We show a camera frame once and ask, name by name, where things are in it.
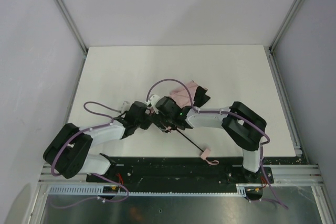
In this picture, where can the pink folding umbrella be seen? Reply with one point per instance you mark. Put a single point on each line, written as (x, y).
(193, 94)

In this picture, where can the aluminium corner post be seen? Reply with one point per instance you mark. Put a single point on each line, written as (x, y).
(291, 14)
(71, 25)

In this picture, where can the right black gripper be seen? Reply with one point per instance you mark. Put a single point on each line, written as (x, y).
(163, 124)

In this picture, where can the right aluminium corner post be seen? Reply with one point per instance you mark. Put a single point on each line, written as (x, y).
(291, 14)

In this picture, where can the left aluminium corner post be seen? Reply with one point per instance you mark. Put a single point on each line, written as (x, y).
(71, 25)

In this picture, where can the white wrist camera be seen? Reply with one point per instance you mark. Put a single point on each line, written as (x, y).
(125, 106)
(152, 101)

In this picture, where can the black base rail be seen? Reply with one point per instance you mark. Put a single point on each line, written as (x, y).
(181, 175)

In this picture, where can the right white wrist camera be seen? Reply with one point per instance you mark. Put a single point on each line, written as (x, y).
(152, 101)

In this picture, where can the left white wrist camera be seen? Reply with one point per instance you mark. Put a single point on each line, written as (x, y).
(125, 106)

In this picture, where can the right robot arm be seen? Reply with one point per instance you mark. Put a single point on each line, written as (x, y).
(243, 125)

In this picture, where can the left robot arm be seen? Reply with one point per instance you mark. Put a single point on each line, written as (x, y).
(68, 153)

